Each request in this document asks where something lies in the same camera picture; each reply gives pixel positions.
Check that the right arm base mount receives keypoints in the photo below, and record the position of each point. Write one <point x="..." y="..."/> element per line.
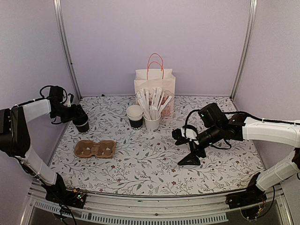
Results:
<point x="253" y="199"/>

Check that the brown cardboard cup carrier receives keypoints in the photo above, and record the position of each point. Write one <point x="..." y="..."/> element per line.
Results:
<point x="102" y="149"/>

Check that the white cup holding straws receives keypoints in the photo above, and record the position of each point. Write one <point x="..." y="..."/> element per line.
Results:
<point x="152" y="125"/>

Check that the white paper takeout bag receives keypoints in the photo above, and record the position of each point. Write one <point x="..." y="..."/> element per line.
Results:
<point x="153" y="78"/>

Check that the left aluminium frame post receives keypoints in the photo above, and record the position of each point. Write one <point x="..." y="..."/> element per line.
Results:
<point x="64" y="41"/>

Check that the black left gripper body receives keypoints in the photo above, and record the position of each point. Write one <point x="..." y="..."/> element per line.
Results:
<point x="64" y="113"/>

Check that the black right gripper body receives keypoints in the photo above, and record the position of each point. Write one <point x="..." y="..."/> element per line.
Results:
<point x="196" y="150"/>

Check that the right aluminium frame post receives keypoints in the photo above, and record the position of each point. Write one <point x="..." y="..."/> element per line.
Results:
<point x="245" y="48"/>

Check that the black white paper coffee cup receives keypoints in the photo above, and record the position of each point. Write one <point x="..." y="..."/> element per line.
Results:
<point x="83" y="129"/>

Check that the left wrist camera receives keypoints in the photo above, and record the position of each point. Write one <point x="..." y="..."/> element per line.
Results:
<point x="67" y="100"/>

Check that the aluminium front rail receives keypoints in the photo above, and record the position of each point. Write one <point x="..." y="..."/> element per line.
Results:
<point x="108" y="209"/>

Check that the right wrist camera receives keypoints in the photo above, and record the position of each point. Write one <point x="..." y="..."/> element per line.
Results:
<point x="185" y="135"/>

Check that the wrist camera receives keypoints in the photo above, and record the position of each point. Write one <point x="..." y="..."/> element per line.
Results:
<point x="67" y="100"/>
<point x="185" y="135"/>

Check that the stacked paper cups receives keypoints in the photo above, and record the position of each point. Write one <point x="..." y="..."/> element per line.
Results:
<point x="135" y="115"/>

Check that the aluminium frame post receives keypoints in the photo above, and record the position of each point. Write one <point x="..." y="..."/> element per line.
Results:
<point x="64" y="41"/>
<point x="245" y="48"/>

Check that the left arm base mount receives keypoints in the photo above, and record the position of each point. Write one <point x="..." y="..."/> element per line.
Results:
<point x="75" y="198"/>

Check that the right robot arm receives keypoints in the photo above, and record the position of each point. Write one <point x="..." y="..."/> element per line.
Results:
<point x="241" y="126"/>

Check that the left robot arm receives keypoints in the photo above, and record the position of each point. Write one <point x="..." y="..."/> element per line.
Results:
<point x="15" y="138"/>

